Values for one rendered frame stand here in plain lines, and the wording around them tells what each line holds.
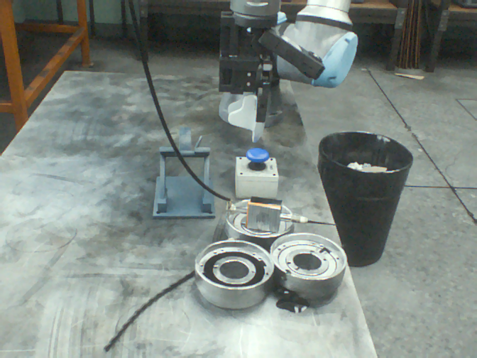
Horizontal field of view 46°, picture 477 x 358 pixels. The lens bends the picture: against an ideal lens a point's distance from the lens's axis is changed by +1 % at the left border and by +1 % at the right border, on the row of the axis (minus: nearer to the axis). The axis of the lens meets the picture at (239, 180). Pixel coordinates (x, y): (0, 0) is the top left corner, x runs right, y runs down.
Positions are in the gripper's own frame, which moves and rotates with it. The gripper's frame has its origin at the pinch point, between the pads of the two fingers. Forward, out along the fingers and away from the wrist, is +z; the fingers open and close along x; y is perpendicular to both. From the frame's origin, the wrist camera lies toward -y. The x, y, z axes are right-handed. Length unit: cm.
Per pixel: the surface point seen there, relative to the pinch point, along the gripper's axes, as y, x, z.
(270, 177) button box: -2.1, 3.5, 6.4
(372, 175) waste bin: -46, -77, 49
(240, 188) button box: 2.9, 3.5, 8.6
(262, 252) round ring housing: 0.5, 23.7, 7.0
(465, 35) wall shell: -201, -378, 77
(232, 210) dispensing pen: 4.6, 15.8, 5.3
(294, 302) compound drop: -3.6, 29.9, 10.2
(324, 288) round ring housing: -7.4, 29.4, 8.3
